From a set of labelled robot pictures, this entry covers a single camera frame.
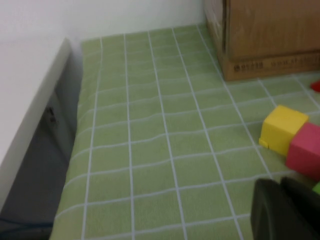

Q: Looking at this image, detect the cardboard box with printed number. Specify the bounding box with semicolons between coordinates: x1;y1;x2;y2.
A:
203;0;320;82

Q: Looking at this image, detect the pink foam cube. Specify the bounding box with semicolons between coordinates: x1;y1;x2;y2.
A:
284;121;320;183

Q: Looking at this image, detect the green checked tablecloth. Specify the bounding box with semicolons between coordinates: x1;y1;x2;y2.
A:
49;23;320;240

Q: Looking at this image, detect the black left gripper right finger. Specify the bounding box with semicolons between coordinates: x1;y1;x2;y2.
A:
279;176;320;233

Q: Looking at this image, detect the white side table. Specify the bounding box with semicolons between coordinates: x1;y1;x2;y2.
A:
0;37;85;240

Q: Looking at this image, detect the red shrimp stick snack bag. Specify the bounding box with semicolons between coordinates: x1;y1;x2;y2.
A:
309;79;320;94

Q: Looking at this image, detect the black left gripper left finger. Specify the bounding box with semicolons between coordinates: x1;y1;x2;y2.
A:
251;177;320;240

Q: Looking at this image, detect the yellow foam cube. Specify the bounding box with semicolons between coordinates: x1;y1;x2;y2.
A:
258;104;310;158

